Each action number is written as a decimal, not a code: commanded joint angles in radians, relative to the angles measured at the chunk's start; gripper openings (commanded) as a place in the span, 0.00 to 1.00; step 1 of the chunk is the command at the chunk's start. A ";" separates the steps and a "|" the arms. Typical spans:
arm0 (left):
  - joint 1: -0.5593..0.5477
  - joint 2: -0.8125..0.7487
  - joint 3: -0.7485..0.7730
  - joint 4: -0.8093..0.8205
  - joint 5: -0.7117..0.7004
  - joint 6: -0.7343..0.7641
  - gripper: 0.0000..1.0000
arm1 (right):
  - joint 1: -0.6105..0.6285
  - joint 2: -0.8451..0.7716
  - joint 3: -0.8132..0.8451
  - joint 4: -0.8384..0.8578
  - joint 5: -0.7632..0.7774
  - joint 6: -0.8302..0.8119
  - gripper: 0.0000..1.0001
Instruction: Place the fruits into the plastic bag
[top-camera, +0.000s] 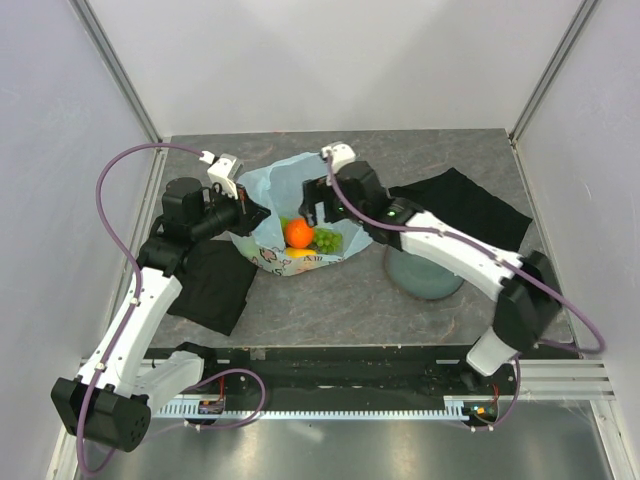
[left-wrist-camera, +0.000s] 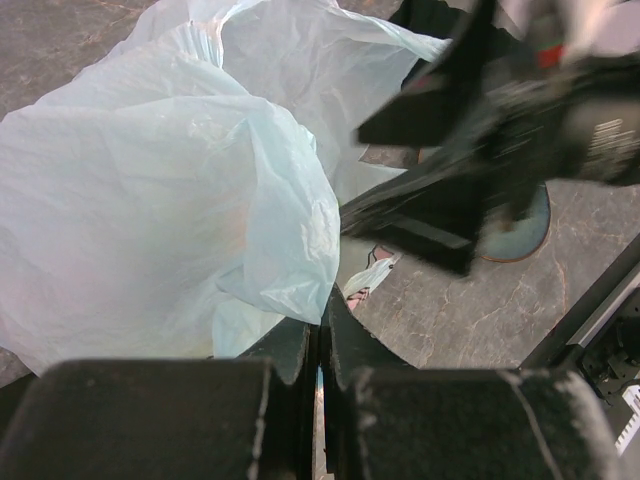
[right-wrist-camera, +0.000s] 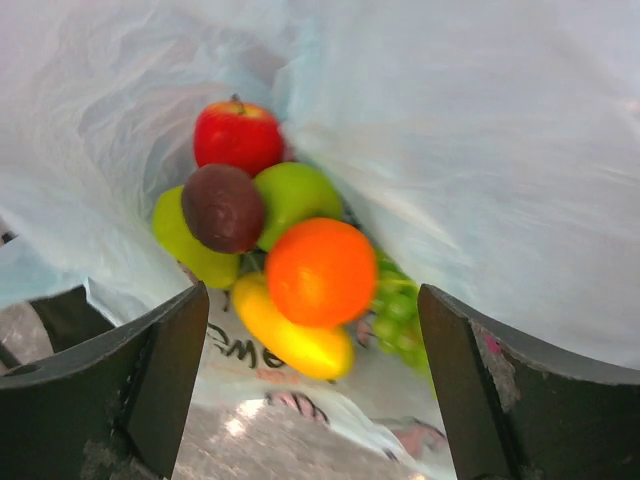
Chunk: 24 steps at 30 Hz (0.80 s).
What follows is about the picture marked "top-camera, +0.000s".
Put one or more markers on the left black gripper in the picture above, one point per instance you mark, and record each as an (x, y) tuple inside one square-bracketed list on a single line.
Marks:
[(248, 213)]

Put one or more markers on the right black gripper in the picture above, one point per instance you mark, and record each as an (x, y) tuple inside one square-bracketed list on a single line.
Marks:
[(316, 191)]

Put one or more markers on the light blue plastic bag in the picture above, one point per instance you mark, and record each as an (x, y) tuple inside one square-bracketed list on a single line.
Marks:
[(278, 187)]

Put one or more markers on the orange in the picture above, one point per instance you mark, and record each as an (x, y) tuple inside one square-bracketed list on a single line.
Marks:
[(298, 234)]

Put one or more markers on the green grape bunch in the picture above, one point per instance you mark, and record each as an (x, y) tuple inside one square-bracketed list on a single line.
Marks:
[(327, 241)]

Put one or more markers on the yellow mango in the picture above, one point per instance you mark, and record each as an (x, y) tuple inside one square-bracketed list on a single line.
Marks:
[(299, 253)]

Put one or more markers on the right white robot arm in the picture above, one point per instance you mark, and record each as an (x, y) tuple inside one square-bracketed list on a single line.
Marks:
[(525, 289)]

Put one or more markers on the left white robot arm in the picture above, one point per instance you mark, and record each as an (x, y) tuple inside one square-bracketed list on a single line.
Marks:
[(109, 401)]

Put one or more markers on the left black cloth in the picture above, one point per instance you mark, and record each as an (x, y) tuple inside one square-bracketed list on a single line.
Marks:
[(215, 284)]

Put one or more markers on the black cloth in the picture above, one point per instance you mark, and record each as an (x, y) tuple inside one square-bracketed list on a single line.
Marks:
[(462, 204), (215, 284)]

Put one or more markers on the right black cloth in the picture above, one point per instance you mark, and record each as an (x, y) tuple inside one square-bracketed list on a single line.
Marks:
[(462, 204)]

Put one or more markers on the dark fruit plate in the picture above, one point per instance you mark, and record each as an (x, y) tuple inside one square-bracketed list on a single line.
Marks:
[(419, 277)]

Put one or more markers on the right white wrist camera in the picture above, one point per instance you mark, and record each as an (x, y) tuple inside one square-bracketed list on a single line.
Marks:
[(338, 155)]

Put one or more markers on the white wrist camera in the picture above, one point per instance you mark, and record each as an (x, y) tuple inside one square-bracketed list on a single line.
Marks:
[(338, 155), (223, 170)]

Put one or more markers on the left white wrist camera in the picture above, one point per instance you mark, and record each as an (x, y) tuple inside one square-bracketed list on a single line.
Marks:
[(223, 170)]

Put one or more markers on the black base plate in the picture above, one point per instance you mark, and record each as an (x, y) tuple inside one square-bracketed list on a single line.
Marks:
[(432, 370)]

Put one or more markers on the left aluminium corner post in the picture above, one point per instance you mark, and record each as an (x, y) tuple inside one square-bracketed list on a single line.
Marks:
[(109, 56)]

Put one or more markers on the aluminium corner post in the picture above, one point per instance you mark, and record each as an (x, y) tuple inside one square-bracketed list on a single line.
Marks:
[(560, 55), (109, 56)]

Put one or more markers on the right aluminium corner post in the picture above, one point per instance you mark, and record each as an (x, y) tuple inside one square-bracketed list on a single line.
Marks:
[(560, 55)]

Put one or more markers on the toothed cable duct rail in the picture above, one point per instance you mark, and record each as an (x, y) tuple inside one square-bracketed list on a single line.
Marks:
[(196, 409)]

